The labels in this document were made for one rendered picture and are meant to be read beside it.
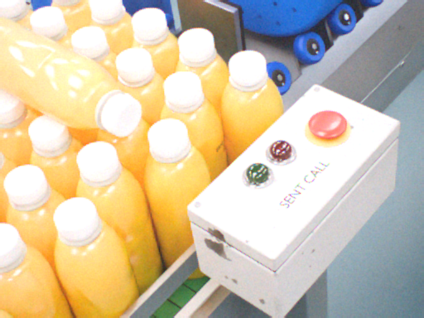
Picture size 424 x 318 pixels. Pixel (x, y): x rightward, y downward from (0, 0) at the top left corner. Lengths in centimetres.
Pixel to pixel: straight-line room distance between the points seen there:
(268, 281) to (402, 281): 131
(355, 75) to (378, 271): 92
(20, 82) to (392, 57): 62
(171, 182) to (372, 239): 132
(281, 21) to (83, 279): 48
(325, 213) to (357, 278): 129
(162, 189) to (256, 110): 14
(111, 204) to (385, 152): 27
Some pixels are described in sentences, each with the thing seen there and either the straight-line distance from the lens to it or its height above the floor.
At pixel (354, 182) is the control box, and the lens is 76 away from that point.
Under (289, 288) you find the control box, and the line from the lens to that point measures 74.
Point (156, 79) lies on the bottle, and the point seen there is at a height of 107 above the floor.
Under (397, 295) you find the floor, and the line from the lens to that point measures 199.
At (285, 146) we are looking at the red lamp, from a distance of 75.
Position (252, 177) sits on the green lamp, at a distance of 73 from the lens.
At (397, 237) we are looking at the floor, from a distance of 209.
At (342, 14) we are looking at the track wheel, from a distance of 113.
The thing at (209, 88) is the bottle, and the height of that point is 105.
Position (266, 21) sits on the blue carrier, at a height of 98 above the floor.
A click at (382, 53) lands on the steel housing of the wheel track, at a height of 87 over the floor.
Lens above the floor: 165
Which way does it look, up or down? 46 degrees down
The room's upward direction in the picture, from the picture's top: 9 degrees counter-clockwise
